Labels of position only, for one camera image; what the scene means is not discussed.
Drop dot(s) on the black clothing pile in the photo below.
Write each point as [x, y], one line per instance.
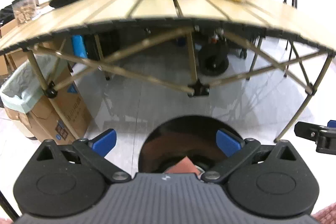
[6, 15]

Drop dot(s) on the green plastic bin liner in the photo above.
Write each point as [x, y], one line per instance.
[23, 87]

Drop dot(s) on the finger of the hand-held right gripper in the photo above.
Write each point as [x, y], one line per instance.
[307, 130]
[332, 123]

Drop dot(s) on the clear plastic packet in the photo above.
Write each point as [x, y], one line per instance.
[42, 13]

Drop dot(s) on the large brown cardboard box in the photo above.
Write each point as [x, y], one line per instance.
[13, 56]

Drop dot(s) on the cardboard box with liner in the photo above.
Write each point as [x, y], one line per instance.
[65, 111]

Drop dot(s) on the pink sponge block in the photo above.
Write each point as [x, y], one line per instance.
[182, 166]

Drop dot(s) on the blue foam roll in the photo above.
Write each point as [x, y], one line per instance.
[80, 45]

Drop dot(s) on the clear snack jar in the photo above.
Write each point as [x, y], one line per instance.
[25, 10]

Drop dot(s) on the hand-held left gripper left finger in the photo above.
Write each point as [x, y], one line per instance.
[105, 142]

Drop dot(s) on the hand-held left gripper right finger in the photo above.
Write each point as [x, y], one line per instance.
[227, 142]

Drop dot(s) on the black round waste bin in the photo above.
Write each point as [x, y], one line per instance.
[168, 140]

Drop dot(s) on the pink fluffy rug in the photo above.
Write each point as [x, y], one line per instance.
[326, 214]

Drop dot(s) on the folding slat table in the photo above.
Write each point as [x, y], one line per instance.
[157, 7]

